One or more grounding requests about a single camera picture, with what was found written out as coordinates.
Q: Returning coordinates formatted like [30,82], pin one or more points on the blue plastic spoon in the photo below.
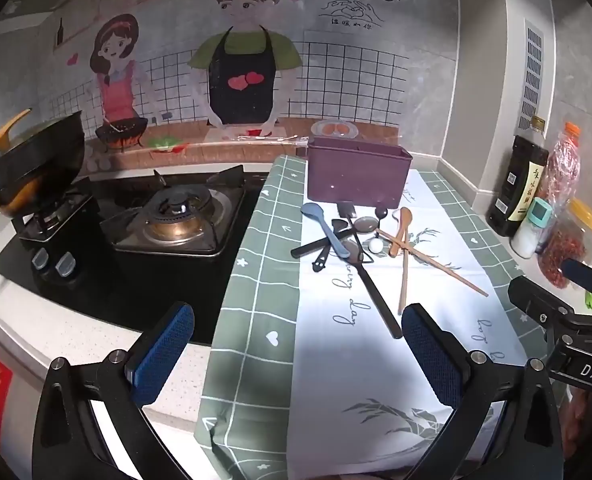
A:
[312,211]

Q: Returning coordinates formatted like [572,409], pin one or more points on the salt shaker with teal lid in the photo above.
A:
[528,235]

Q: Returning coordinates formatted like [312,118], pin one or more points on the black glass gas stove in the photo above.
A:
[125,290]

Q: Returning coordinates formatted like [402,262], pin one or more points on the yellow-lidded chili flake jar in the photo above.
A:
[563,250]

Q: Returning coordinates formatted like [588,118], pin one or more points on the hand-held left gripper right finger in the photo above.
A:
[431,355]

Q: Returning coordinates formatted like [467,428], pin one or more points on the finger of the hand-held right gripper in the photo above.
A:
[536,297]
[583,272]

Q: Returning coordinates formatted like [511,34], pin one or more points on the white spoon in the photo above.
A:
[376,245]

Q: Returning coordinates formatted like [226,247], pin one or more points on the dark grey spoon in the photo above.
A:
[366,225]

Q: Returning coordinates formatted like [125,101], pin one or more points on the cartoon couple wall poster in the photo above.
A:
[336,75]

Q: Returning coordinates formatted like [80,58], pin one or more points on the bag of dried chilies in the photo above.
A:
[565,165]

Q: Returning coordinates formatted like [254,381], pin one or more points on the grey stove knob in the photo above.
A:
[41,259]
[66,265]

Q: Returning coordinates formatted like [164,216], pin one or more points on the purple utensil box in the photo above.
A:
[358,175]

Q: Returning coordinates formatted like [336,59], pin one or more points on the gas burner with grate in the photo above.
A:
[175,215]
[50,217]

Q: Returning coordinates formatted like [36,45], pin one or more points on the small black spatula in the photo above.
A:
[347,210]

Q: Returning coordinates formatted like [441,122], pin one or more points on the dark soy sauce bottle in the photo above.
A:
[518,185]

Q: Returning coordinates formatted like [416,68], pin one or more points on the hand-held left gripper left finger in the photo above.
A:
[163,355]

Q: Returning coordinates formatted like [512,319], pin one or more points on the small black spoon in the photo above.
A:
[381,214]

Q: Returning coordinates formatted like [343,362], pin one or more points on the wooden spoon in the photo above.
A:
[405,217]

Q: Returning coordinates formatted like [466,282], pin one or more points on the green and white tablecloth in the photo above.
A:
[276,260]

